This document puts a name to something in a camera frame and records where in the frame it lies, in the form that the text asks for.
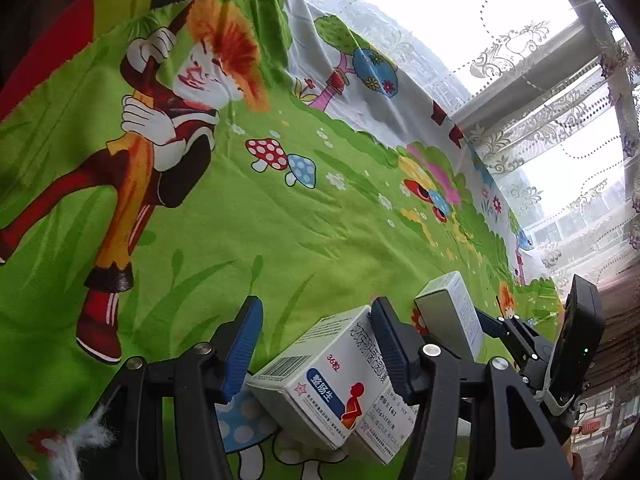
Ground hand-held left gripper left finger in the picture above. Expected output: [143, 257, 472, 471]
[82, 296, 264, 480]

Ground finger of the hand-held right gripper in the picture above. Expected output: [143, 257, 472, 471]
[475, 309, 555, 377]

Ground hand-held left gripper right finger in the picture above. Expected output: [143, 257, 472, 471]
[370, 296, 576, 480]

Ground grey white small box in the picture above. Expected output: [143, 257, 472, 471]
[414, 271, 485, 361]

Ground white medicine box blue label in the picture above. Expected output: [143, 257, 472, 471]
[247, 305, 418, 465]

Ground green cartoon printed blanket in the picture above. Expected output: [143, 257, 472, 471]
[0, 0, 563, 480]

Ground white fluff tuft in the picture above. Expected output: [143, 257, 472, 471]
[47, 402, 117, 480]

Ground white lace curtain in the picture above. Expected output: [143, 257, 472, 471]
[270, 0, 640, 311]

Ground grey window frame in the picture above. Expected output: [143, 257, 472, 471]
[450, 15, 616, 131]

